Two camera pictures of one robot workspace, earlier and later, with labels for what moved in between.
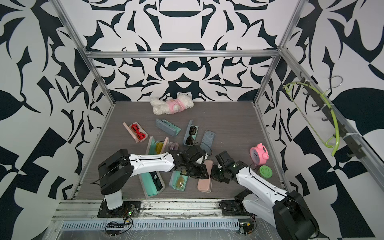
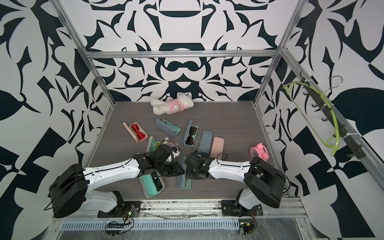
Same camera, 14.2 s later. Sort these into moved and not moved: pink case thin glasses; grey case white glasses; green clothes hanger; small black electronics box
Moved: pink case thin glasses
Not moved: green clothes hanger; grey case white glasses; small black electronics box
